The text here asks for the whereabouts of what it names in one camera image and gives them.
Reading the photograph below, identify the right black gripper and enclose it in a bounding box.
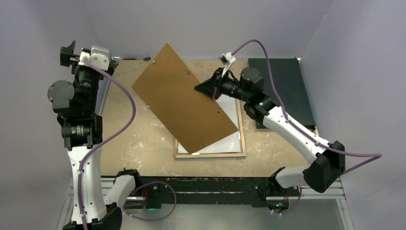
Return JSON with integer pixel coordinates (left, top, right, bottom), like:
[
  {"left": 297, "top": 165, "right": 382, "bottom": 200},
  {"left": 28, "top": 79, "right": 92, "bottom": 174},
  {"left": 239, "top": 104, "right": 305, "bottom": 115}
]
[{"left": 195, "top": 67, "right": 251, "bottom": 102}]

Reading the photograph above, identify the brown cardboard backing board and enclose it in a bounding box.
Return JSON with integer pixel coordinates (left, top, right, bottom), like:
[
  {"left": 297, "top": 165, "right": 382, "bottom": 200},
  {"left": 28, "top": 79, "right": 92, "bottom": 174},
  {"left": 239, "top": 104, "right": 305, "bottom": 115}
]
[{"left": 132, "top": 43, "right": 238, "bottom": 154}]

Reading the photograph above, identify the blue wooden picture frame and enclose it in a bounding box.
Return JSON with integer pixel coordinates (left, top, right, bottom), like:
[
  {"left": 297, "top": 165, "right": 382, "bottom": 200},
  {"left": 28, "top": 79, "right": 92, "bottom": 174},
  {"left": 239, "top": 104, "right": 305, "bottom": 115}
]
[{"left": 173, "top": 99, "right": 247, "bottom": 160}]

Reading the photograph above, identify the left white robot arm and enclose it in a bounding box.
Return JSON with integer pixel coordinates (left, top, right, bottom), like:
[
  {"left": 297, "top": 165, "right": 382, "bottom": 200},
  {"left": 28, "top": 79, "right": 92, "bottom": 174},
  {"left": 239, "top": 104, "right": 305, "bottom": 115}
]
[{"left": 47, "top": 42, "right": 143, "bottom": 230}]

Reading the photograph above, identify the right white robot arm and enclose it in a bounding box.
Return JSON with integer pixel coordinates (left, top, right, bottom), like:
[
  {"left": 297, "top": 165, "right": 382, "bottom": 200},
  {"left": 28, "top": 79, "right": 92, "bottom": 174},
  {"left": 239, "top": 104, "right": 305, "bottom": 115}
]
[{"left": 194, "top": 67, "right": 345, "bottom": 195}]

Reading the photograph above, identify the dark blue foam pad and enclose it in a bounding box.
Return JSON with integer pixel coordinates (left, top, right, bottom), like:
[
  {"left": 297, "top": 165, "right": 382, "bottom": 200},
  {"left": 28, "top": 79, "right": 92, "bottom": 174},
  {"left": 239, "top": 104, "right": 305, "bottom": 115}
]
[{"left": 248, "top": 57, "right": 316, "bottom": 131}]

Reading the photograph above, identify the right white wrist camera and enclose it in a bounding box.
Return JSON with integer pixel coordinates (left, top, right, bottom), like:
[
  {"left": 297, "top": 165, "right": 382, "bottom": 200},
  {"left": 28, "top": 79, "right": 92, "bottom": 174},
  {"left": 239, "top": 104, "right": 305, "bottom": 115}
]
[{"left": 218, "top": 52, "right": 236, "bottom": 77}]

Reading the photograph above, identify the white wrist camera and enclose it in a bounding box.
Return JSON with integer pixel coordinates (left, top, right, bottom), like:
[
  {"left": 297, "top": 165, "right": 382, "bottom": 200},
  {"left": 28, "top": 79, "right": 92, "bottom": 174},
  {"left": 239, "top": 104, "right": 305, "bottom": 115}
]
[
  {"left": 218, "top": 52, "right": 236, "bottom": 77},
  {"left": 78, "top": 46, "right": 112, "bottom": 70}
]

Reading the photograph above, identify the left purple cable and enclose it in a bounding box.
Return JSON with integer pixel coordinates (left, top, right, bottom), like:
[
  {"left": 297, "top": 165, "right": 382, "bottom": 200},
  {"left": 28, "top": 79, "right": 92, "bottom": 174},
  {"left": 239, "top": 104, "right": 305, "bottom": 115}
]
[{"left": 77, "top": 58, "right": 178, "bottom": 230}]

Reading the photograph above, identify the purple cable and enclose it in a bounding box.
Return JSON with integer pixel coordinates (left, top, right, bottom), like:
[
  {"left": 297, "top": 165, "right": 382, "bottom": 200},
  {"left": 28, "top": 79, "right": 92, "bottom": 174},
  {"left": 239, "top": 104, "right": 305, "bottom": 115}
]
[
  {"left": 231, "top": 39, "right": 383, "bottom": 217},
  {"left": 77, "top": 58, "right": 178, "bottom": 230}
]

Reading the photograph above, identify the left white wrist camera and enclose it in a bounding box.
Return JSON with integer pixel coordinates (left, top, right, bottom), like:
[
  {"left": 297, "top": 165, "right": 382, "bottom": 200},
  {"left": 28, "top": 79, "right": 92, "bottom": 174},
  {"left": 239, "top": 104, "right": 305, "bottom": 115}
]
[{"left": 78, "top": 46, "right": 112, "bottom": 70}]

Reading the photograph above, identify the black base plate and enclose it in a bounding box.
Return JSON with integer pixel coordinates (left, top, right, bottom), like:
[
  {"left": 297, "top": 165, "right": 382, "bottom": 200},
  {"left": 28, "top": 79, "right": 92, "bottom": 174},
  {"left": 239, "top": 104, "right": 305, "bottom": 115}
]
[{"left": 112, "top": 176, "right": 300, "bottom": 210}]

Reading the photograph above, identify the aluminium rail frame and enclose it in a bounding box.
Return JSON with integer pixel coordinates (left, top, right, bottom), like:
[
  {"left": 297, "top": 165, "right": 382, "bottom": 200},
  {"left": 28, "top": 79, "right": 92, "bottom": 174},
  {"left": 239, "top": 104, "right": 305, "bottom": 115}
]
[{"left": 55, "top": 57, "right": 354, "bottom": 230}]

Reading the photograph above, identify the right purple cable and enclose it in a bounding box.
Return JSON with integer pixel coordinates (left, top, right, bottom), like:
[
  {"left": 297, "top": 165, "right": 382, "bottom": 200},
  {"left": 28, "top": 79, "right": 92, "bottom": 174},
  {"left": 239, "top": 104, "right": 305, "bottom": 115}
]
[{"left": 231, "top": 39, "right": 383, "bottom": 217}]

